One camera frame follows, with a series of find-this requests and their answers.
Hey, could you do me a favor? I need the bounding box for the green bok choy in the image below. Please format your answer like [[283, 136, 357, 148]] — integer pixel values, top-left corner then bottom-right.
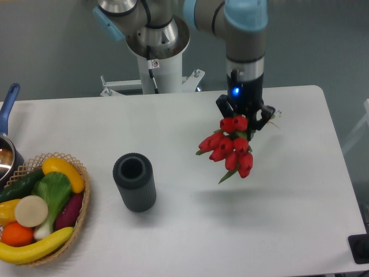
[[31, 172, 71, 241]]

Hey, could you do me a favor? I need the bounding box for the red tulip bouquet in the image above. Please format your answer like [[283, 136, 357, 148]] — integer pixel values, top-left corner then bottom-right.
[[195, 114, 255, 183]]

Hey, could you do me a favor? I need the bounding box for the blue handled saucepan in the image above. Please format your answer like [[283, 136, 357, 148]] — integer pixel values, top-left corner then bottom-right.
[[1, 83, 24, 191]]

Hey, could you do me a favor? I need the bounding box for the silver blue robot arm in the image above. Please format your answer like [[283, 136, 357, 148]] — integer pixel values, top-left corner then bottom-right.
[[93, 1, 275, 139]]

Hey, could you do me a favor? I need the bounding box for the yellow bell pepper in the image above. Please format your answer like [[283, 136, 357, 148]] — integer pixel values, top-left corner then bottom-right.
[[0, 199, 20, 227]]

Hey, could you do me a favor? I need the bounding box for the beige round slice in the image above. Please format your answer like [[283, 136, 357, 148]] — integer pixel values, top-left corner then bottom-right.
[[14, 195, 48, 227]]

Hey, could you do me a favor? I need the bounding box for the purple sweet potato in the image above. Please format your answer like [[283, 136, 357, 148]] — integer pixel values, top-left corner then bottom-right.
[[54, 193, 83, 230]]

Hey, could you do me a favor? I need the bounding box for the black device at edge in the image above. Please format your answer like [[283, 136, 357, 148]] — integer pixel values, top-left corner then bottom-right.
[[348, 234, 368, 264]]

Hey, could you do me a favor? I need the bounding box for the orange fruit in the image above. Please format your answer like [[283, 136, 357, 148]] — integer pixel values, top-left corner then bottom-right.
[[1, 222, 33, 247]]

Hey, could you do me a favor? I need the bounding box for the dark green cucumber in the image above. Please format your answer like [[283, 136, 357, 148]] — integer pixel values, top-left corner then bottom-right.
[[1, 169, 44, 202]]

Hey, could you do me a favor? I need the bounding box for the white frame at right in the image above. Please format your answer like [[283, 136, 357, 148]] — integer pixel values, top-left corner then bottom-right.
[[341, 99, 368, 155]]

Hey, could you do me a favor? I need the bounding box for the yellow banana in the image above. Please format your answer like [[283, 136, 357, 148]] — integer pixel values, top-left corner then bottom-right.
[[1, 227, 74, 265]]

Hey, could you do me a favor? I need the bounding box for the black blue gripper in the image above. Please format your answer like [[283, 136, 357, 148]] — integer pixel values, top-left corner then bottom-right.
[[216, 69, 276, 141]]

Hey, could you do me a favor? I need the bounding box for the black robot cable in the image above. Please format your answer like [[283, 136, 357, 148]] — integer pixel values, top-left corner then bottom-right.
[[145, 45, 160, 94]]

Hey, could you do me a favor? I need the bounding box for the dark grey ribbed vase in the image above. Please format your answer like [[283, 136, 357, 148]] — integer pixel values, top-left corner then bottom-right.
[[112, 152, 156, 212]]

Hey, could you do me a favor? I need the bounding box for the woven wicker basket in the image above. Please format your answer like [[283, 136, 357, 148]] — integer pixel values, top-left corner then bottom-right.
[[5, 152, 91, 266]]

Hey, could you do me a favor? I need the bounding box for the yellow squash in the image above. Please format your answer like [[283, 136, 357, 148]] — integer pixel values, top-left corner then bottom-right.
[[42, 156, 85, 194]]

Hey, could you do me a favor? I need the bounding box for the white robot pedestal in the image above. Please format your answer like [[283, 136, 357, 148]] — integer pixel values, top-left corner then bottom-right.
[[100, 54, 205, 96]]

